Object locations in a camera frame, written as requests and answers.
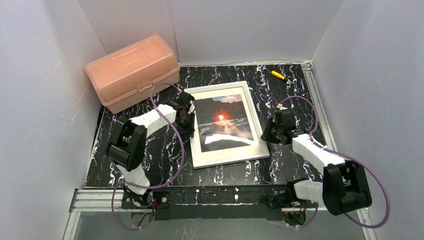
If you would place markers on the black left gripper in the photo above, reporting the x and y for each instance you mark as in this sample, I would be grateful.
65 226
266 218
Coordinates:
187 121

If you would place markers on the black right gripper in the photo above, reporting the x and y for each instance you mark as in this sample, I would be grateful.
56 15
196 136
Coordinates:
268 134

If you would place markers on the sunset photo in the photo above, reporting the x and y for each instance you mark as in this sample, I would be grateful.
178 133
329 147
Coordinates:
223 123

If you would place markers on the white picture frame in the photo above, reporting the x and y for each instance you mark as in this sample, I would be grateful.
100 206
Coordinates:
233 155

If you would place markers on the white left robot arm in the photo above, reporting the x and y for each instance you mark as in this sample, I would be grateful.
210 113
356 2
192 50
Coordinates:
126 146

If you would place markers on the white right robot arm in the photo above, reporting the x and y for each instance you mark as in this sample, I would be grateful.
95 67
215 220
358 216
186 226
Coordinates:
344 187

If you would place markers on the yellow screwdriver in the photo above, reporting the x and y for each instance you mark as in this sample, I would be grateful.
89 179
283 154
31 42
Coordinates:
279 75

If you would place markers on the pink plastic storage box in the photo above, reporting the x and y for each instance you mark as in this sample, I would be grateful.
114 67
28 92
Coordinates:
125 77

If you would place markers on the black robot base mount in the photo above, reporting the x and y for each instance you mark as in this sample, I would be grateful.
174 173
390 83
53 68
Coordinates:
270 202

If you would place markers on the aluminium rail frame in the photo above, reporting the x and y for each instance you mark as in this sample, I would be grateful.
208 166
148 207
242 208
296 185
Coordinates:
104 182

